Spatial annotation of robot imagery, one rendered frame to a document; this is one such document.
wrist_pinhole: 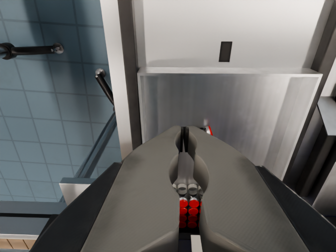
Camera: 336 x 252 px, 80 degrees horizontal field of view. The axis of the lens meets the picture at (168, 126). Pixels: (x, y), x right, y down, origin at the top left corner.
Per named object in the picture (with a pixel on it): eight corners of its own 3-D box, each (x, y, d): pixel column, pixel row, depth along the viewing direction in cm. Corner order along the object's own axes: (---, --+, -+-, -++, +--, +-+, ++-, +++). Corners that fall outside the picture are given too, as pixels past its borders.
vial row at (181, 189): (248, 191, 44) (255, 209, 40) (166, 189, 45) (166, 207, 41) (250, 184, 43) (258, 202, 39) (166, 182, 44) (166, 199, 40)
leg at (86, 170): (130, 112, 126) (79, 227, 59) (115, 112, 126) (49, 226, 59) (128, 99, 121) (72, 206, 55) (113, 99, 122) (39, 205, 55)
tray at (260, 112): (259, 212, 48) (265, 226, 45) (150, 210, 49) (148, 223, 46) (308, 68, 31) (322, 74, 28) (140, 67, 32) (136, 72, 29)
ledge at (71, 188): (124, 217, 54) (122, 224, 52) (76, 216, 54) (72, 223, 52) (118, 178, 47) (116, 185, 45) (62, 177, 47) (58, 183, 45)
